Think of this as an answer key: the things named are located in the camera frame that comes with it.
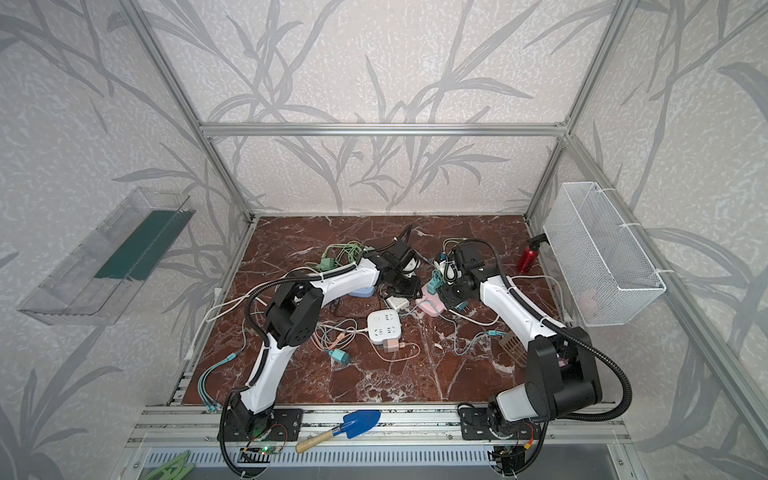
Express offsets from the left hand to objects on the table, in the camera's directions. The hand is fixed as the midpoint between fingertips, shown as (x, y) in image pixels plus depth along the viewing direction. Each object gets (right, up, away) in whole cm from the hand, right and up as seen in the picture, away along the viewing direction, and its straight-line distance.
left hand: (422, 286), depth 94 cm
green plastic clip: (-58, -38, -27) cm, 75 cm away
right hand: (+9, +2, -5) cm, 10 cm away
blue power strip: (-18, -2, +2) cm, 18 cm away
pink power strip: (+2, -5, -2) cm, 6 cm away
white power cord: (-65, -7, +1) cm, 65 cm away
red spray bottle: (+35, +10, +2) cm, 37 cm away
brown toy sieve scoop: (+26, -16, -8) cm, 31 cm away
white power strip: (-12, -11, -6) cm, 17 cm away
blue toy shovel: (-18, -31, -21) cm, 42 cm away
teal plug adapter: (-24, -18, -12) cm, 32 cm away
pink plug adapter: (-10, -15, -10) cm, 21 cm away
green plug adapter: (-33, +6, +9) cm, 35 cm away
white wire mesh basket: (+37, +7, -34) cm, 50 cm away
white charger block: (-8, -6, -1) cm, 10 cm away
